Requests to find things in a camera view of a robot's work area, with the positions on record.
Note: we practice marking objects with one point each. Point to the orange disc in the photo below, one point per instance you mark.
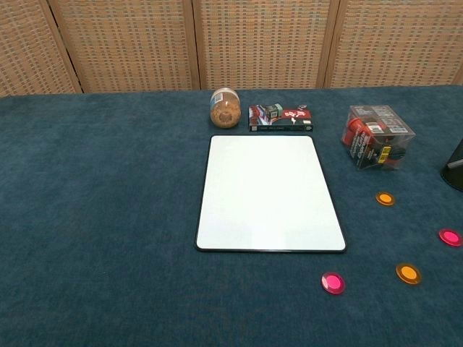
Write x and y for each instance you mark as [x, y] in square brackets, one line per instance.
[408, 273]
[385, 199]

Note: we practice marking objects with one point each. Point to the clear jar of snacks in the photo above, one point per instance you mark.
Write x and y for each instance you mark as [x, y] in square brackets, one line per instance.
[225, 112]

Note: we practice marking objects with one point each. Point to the woven folding screen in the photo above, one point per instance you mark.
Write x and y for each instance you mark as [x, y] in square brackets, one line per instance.
[253, 43]

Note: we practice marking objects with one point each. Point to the dark red card box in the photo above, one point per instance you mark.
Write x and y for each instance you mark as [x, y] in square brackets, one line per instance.
[285, 121]

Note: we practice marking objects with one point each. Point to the white magnetic board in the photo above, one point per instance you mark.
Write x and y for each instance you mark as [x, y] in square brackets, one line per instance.
[267, 195]

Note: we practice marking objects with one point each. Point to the blue table cloth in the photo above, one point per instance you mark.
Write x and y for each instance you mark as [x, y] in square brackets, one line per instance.
[108, 217]

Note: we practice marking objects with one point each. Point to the pink disc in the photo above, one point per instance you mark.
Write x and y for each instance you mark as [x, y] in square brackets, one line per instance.
[450, 237]
[333, 283]

